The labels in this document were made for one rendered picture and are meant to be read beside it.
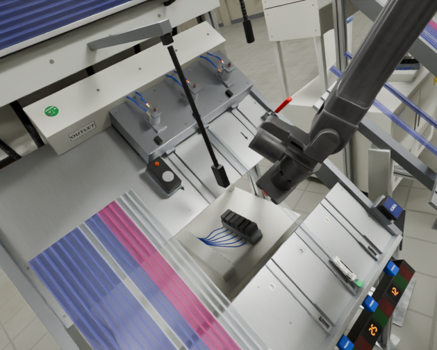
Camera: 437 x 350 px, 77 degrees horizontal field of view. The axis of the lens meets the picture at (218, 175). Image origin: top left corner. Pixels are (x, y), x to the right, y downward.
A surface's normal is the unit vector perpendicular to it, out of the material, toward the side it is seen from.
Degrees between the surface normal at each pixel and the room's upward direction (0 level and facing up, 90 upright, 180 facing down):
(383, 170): 90
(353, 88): 69
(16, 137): 90
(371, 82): 77
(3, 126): 90
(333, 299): 44
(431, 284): 0
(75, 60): 90
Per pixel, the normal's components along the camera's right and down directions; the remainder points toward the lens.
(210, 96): 0.23, -0.37
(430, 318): -0.31, -0.77
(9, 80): 0.64, 0.26
